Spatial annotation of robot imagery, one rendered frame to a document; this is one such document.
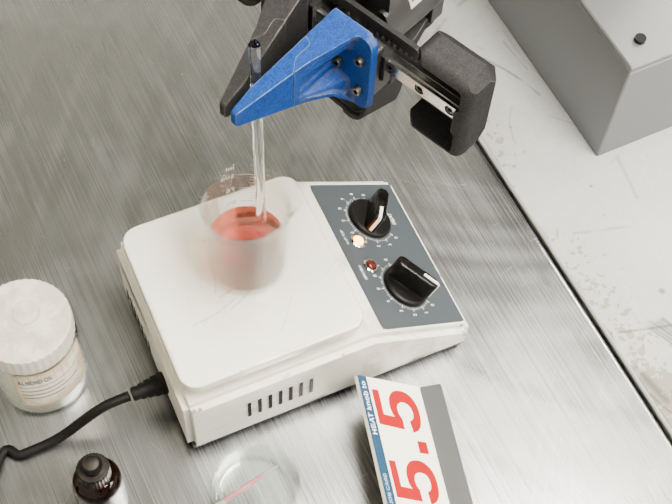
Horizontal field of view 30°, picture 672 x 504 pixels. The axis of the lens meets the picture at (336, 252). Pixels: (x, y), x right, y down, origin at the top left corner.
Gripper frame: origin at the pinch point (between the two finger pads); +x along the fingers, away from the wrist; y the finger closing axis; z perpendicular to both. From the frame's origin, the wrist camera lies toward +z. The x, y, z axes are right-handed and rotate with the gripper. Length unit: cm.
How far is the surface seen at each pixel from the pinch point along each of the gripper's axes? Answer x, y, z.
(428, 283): -5.5, -8.2, 19.7
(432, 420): -0.5, -13.3, 25.4
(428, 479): 3.1, -15.9, 24.4
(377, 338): -0.2, -8.4, 19.4
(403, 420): 1.4, -12.3, 23.7
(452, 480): 1.8, -16.9, 25.4
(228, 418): 9.3, -4.5, 21.8
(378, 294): -2.7, -6.3, 19.7
